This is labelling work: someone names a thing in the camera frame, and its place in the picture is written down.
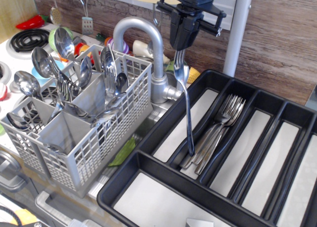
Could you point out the red toy chili pepper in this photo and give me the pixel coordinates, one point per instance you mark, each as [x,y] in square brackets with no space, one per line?
[33,23]

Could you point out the stack of forks in tray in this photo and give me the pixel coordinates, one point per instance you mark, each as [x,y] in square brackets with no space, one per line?
[227,114]

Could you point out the green toy leaf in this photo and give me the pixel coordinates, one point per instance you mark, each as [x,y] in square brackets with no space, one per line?
[123,153]

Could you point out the black cutlery tray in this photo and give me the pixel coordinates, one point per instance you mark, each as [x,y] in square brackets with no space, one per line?
[263,173]

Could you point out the large spoon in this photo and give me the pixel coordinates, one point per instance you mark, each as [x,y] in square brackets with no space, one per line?
[28,84]
[64,45]
[44,64]

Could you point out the hanging toy strainer spoon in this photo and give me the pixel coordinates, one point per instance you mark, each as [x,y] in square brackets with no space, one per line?
[55,14]

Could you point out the spoon in middle compartment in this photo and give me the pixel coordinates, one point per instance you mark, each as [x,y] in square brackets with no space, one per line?
[85,73]

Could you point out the silver metal fork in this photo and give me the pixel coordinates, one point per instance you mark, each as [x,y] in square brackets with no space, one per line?
[180,74]

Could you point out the grey plastic cutlery basket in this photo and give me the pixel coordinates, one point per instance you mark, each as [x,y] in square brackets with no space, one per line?
[66,149]

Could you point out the large spoon top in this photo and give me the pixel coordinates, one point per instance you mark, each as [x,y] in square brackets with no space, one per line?
[64,45]

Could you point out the spoon right compartment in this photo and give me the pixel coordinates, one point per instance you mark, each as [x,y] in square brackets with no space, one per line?
[107,60]

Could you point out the green toy bowl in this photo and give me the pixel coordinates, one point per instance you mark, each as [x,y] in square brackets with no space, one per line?
[51,37]

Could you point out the silver kitchen faucet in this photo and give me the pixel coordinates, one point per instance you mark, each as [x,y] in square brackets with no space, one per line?
[161,91]

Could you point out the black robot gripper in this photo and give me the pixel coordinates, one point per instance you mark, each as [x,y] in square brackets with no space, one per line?
[189,14]

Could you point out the spoon front left corner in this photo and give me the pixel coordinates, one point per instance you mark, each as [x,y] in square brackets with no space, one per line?
[18,122]

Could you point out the black coil stove burner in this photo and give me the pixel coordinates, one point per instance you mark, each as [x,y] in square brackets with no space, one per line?
[27,40]

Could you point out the large spoon left upper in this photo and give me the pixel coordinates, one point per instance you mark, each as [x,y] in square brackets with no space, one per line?
[44,64]

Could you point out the yellow toy corn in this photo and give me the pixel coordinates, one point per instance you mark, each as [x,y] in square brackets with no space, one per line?
[193,75]

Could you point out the hanging toy spatula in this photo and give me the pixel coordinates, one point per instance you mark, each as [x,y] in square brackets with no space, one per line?
[87,21]

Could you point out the white metal pole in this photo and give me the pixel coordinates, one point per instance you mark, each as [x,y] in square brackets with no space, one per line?
[239,22]

